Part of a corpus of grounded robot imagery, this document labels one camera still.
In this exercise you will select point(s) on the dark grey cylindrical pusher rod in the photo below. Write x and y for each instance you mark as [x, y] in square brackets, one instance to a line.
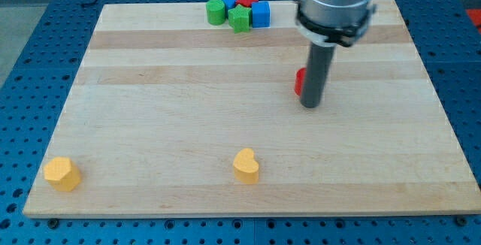
[318, 64]

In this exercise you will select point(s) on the red circle block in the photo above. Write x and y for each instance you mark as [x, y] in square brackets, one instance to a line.
[299, 80]

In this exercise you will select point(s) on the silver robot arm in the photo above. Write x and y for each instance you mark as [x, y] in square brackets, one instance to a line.
[326, 24]

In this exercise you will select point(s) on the green circle block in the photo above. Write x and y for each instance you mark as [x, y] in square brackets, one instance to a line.
[215, 11]

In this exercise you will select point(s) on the blue cube block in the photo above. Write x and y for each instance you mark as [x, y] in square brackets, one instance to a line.
[261, 14]

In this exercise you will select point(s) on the green star block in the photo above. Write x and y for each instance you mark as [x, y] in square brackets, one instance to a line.
[239, 18]

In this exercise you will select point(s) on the blue pentagon block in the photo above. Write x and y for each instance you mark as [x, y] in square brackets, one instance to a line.
[229, 4]

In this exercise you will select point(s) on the yellow heart block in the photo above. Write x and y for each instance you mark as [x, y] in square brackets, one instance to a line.
[245, 166]

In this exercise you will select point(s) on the light wooden board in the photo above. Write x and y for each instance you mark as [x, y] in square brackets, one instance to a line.
[163, 101]

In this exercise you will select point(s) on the yellow hexagon block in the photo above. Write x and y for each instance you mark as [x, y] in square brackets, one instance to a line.
[62, 174]

